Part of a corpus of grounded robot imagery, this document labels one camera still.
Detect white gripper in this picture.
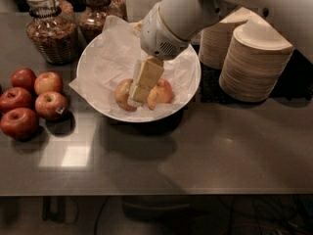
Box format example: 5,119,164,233
128,3,189,108

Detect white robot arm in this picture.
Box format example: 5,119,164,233
140,0,313,103

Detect white bowl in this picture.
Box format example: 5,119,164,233
75,22,202,123

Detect pale red apple back right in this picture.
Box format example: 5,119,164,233
34,71,63,95

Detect red apple with sticker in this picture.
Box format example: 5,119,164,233
35,91,68,121

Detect red apple back left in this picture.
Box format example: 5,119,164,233
11,68,36,91

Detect dark red apple middle left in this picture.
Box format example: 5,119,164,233
0,87,33,113

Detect dark red apple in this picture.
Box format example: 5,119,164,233
0,87,33,113
0,108,39,140

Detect dark red apple front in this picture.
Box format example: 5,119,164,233
0,108,39,140

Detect white paper liner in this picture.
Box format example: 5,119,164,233
68,15,199,120

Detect left stack of paper bowls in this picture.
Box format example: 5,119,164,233
199,8,252,70

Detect stack of paper bowls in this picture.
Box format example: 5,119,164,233
219,16,294,103
199,8,252,70

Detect rear glass granola jar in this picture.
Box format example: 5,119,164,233
78,0,127,42

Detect glass granola jar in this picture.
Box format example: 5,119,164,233
26,0,78,65
78,0,127,42

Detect front glass granola jar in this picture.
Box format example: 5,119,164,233
26,0,78,65

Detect right stack of paper bowls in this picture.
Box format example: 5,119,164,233
219,16,294,103

